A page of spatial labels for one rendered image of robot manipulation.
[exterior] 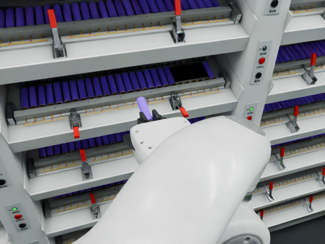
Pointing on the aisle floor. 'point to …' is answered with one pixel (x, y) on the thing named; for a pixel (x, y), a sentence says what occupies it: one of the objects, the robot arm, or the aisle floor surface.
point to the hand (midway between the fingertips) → (150, 121)
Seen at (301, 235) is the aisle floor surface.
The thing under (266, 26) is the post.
